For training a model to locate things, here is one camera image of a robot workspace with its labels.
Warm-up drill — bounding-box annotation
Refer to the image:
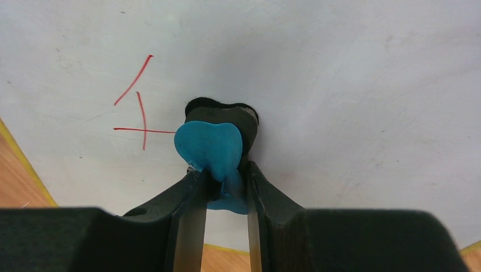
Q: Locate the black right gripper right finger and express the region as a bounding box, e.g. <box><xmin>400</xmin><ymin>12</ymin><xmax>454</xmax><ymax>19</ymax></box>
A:
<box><xmin>246</xmin><ymin>162</ymin><xmax>467</xmax><ymax>271</ymax></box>

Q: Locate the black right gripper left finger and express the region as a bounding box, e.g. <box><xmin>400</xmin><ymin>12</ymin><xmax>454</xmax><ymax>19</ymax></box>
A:
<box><xmin>1</xmin><ymin>171</ymin><xmax>210</xmax><ymax>271</ymax></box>

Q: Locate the blue whiteboard eraser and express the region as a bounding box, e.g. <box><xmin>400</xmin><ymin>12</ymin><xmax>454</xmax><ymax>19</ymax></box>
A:
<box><xmin>174</xmin><ymin>97</ymin><xmax>259</xmax><ymax>215</ymax></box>

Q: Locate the yellow framed whiteboard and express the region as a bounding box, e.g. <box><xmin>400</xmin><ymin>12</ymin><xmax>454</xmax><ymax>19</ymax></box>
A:
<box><xmin>1</xmin><ymin>1</ymin><xmax>480</xmax><ymax>247</ymax></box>

